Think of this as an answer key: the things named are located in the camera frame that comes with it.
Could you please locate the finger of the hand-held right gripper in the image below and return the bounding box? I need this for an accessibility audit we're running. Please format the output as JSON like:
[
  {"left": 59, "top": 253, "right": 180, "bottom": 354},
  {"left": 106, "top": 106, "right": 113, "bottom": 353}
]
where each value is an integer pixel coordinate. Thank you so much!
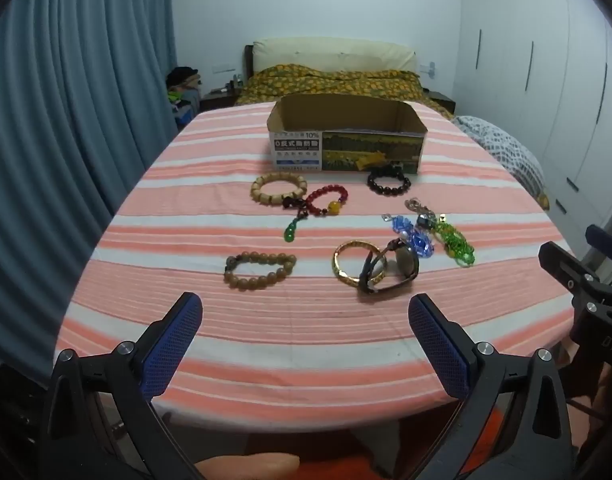
[
  {"left": 538, "top": 241, "right": 602, "bottom": 306},
  {"left": 585, "top": 225, "right": 612, "bottom": 262}
]

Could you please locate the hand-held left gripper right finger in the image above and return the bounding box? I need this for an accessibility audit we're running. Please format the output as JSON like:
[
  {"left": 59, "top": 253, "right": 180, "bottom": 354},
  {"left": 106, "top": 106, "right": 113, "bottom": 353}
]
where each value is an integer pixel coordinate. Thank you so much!
[{"left": 408, "top": 294, "right": 574, "bottom": 480}]

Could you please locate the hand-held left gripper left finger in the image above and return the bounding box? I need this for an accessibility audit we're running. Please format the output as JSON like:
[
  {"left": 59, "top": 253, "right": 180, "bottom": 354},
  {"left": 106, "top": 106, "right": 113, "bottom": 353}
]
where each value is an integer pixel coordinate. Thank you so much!
[{"left": 38, "top": 291, "right": 204, "bottom": 480}]

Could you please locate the blue crystal bracelet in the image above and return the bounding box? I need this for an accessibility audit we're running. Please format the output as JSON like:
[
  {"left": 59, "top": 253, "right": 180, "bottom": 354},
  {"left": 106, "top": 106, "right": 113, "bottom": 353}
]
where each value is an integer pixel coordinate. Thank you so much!
[{"left": 382, "top": 213, "right": 435, "bottom": 259}]

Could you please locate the black bead bracelet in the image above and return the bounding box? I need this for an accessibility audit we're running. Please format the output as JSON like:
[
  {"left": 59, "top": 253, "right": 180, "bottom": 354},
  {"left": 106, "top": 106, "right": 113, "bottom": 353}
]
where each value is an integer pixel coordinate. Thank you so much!
[{"left": 367, "top": 166, "right": 412, "bottom": 196}]

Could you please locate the light wooden bead bracelet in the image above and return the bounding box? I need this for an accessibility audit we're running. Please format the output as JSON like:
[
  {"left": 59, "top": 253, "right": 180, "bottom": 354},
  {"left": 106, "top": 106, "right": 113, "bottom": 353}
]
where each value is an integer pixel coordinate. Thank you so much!
[{"left": 251, "top": 172, "right": 307, "bottom": 207}]

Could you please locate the cardboard box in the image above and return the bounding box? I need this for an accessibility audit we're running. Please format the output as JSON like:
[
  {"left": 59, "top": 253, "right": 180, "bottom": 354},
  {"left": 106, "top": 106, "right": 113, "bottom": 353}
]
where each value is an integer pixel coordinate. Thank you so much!
[{"left": 266, "top": 94, "right": 428, "bottom": 175}]

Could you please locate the gold bangle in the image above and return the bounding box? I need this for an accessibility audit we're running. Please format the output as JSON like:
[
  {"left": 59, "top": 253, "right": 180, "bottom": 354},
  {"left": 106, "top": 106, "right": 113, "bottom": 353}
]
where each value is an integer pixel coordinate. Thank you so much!
[{"left": 333, "top": 240, "right": 387, "bottom": 286}]

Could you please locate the grey patterned blanket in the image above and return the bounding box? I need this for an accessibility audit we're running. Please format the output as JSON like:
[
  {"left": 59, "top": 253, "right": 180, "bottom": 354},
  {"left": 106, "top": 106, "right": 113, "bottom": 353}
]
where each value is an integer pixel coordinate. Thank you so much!
[{"left": 453, "top": 115, "right": 549, "bottom": 211}]

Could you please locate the pink white striped cloth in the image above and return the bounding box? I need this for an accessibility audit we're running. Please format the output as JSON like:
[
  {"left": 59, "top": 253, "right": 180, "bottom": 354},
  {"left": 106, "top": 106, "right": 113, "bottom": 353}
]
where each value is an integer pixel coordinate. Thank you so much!
[{"left": 53, "top": 100, "right": 577, "bottom": 433}]

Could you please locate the white wardrobe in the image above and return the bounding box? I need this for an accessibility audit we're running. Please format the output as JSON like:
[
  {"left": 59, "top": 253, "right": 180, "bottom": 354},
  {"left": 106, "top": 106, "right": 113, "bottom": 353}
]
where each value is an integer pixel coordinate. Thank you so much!
[{"left": 458, "top": 0, "right": 612, "bottom": 261}]

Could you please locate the green pendant with dark knot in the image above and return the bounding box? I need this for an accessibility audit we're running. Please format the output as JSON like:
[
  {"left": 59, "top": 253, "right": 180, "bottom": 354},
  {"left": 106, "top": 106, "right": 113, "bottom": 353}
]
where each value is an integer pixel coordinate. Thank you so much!
[{"left": 282, "top": 197, "right": 312, "bottom": 243}]

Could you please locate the dark wooden nightstand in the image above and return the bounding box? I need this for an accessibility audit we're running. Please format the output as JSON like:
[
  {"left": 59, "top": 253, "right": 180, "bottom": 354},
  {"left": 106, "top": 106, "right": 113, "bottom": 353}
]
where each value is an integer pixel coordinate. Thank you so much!
[
  {"left": 200, "top": 87, "right": 247, "bottom": 112},
  {"left": 426, "top": 90, "right": 457, "bottom": 115}
]

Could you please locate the blue curtain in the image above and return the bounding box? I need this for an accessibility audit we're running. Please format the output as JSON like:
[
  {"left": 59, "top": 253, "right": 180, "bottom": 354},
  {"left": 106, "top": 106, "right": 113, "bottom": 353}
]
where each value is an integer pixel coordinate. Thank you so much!
[{"left": 0, "top": 0, "right": 179, "bottom": 386}]

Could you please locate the pile of clothes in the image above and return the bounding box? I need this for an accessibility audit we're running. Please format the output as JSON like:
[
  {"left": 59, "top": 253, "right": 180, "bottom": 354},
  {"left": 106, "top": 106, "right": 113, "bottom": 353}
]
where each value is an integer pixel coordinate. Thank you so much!
[{"left": 165, "top": 66, "right": 203, "bottom": 133}]

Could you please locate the yellow floral quilt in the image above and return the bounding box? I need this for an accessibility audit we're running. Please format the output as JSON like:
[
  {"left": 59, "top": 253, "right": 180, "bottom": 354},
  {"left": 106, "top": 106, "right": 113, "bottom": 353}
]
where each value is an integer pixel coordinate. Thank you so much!
[{"left": 236, "top": 64, "right": 454, "bottom": 118}]

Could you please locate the cream headboard cushion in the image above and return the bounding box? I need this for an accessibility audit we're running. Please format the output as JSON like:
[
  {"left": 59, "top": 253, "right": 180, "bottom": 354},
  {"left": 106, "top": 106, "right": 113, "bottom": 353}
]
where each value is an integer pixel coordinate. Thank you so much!
[{"left": 252, "top": 37, "right": 418, "bottom": 77}]

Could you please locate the brown bead bracelet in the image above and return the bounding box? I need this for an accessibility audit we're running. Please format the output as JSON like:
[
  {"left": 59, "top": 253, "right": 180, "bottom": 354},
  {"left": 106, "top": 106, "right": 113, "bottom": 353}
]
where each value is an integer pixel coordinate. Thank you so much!
[{"left": 224, "top": 251, "right": 297, "bottom": 292}]

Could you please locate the red bead bracelet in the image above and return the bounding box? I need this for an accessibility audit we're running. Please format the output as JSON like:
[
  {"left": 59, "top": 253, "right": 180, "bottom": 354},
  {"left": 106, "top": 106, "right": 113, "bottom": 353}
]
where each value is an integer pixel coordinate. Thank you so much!
[{"left": 306, "top": 185, "right": 348, "bottom": 217}]

